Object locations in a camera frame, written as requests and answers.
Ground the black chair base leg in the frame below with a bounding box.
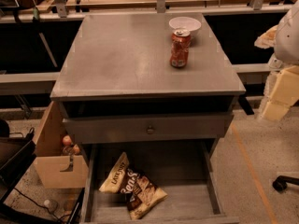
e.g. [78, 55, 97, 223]
[272, 175, 299, 192]

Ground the round drawer knob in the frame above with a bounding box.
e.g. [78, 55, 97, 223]
[147, 126, 154, 134]

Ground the red apple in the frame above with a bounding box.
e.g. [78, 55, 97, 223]
[73, 145, 80, 155]
[62, 135, 72, 147]

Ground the black equipment case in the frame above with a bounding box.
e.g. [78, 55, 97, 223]
[0, 119, 36, 203]

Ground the grey wooden cabinet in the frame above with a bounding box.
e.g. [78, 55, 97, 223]
[50, 12, 247, 224]

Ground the white bowl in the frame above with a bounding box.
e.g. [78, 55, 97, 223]
[169, 17, 202, 37]

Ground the brown cream chip bag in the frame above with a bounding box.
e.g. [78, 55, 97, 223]
[99, 152, 167, 220]

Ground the open middle drawer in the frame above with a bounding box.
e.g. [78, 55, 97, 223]
[80, 140, 239, 224]

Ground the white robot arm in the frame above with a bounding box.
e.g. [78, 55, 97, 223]
[254, 0, 299, 121]

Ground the orange soda can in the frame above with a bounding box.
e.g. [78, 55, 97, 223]
[170, 28, 191, 68]

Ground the cardboard box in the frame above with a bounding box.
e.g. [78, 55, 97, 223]
[33, 102, 89, 189]

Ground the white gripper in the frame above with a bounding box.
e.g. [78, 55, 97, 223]
[254, 25, 299, 121]

